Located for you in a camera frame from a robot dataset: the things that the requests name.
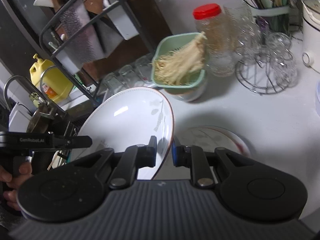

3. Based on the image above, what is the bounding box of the white plate green leaf pattern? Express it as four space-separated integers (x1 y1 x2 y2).
69 87 174 180

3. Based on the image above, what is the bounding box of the chrome kitchen faucet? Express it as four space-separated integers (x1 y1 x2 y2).
3 75 70 133

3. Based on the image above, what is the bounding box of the person's left hand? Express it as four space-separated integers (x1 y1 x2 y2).
1 162 33 211

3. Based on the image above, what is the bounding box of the white plate pink flower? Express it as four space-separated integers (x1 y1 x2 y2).
176 126 251 157

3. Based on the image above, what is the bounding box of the white bowl under basket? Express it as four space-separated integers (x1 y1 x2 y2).
164 76 208 102

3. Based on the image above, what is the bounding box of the yellow detergent bottle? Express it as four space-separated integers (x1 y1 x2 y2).
29 54 73 103

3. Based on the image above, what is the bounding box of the dried noodles bundle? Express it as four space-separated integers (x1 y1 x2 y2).
152 31 208 86

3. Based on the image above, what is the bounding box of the clear jar red lid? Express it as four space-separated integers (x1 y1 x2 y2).
193 3 235 77

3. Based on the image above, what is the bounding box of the grey textured cutting board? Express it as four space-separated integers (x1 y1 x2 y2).
60 0 104 64

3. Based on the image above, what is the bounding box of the black dish drying rack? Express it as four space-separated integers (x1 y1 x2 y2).
39 0 155 105

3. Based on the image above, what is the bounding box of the white rack caddy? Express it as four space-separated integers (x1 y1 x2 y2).
103 0 139 40

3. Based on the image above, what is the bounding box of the green utensil holder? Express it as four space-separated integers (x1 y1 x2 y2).
242 0 296 36

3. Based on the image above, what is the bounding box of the white rice cooker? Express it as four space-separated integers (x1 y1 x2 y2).
302 0 320 73

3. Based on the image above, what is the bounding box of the wire glass holder rack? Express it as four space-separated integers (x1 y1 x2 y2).
223 2 297 95

